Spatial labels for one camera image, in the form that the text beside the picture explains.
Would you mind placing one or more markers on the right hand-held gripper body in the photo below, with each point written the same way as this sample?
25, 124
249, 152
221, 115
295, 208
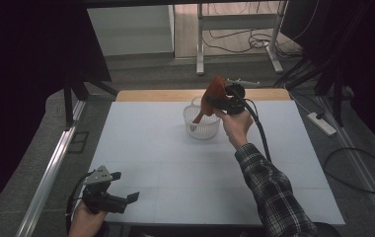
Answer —
235, 100

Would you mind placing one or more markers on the pale table mat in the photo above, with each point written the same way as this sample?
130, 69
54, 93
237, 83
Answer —
162, 158

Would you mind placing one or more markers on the aluminium rail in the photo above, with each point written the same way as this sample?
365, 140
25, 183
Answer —
360, 161
49, 177

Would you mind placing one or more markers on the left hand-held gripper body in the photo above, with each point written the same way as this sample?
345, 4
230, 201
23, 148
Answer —
101, 197

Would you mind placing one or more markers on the person's left hand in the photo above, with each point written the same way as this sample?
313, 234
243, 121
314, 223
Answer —
85, 222

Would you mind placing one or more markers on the white metal desk frame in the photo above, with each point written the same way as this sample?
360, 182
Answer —
200, 42

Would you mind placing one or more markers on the white plastic mesh basket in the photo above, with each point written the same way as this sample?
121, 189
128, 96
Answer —
205, 131

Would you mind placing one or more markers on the black metal stand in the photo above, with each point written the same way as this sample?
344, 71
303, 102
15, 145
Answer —
72, 95
333, 89

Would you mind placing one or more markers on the wooden hairbrush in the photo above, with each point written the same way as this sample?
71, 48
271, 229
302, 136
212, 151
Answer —
215, 89

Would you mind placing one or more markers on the white power strip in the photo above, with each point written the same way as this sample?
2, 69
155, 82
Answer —
322, 124

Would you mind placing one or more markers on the dark floor outlet cover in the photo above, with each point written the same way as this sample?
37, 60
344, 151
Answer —
78, 142

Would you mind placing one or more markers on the person's right hand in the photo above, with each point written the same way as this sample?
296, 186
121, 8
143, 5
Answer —
238, 128

